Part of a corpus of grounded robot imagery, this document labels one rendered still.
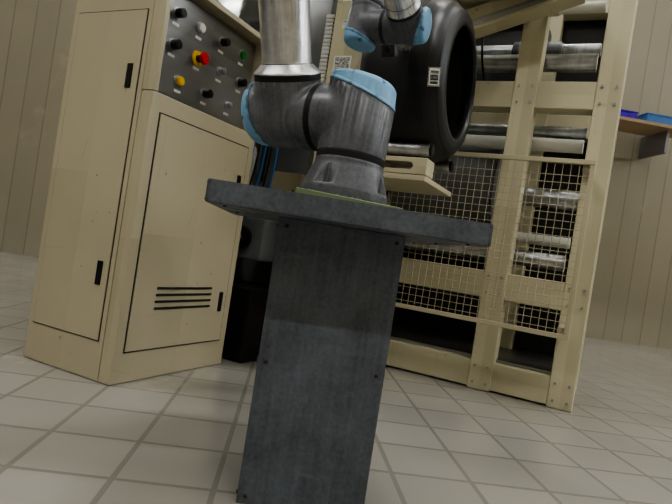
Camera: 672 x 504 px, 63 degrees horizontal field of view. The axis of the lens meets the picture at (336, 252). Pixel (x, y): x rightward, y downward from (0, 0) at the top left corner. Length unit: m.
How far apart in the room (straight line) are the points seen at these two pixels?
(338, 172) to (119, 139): 0.91
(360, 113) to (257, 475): 0.74
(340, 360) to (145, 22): 1.24
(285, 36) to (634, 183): 5.55
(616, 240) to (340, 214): 5.55
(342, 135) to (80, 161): 1.05
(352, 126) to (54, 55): 5.14
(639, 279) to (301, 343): 5.65
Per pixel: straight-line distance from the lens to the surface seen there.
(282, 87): 1.24
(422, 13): 1.53
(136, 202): 1.77
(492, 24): 2.58
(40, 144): 6.00
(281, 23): 1.25
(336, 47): 2.30
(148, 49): 1.87
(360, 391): 1.12
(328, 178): 1.14
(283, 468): 1.16
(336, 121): 1.17
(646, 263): 6.57
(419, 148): 1.96
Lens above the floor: 0.52
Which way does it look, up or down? level
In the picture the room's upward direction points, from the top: 9 degrees clockwise
